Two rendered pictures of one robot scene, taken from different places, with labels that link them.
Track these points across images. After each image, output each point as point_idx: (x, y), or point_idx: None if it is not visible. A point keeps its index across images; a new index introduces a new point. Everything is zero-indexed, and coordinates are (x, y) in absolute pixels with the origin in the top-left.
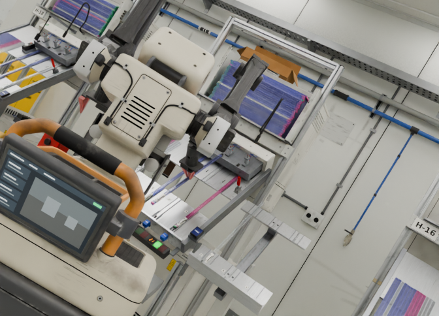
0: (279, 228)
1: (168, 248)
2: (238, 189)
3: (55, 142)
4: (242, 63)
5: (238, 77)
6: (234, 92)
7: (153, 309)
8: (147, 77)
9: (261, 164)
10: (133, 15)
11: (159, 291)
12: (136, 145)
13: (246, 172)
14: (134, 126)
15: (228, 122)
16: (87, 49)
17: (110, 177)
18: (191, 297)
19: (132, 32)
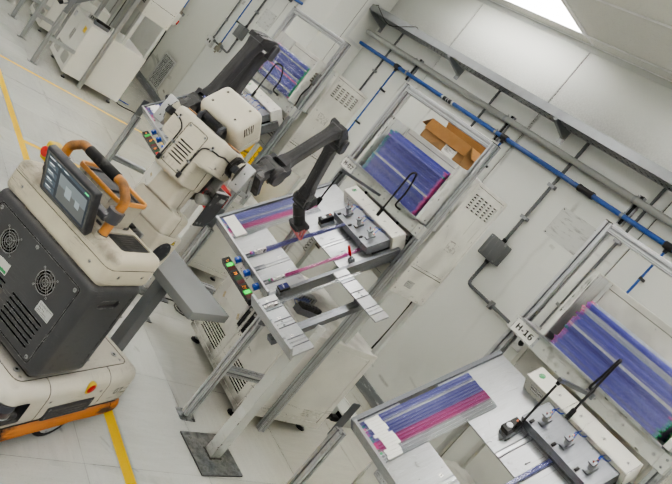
0: (361, 299)
1: None
2: (349, 260)
3: None
4: None
5: None
6: (293, 149)
7: (233, 351)
8: (193, 125)
9: (387, 241)
10: (218, 77)
11: (242, 336)
12: (174, 176)
13: (365, 245)
14: (176, 161)
15: (254, 169)
16: (165, 101)
17: (161, 201)
18: (299, 366)
19: (214, 91)
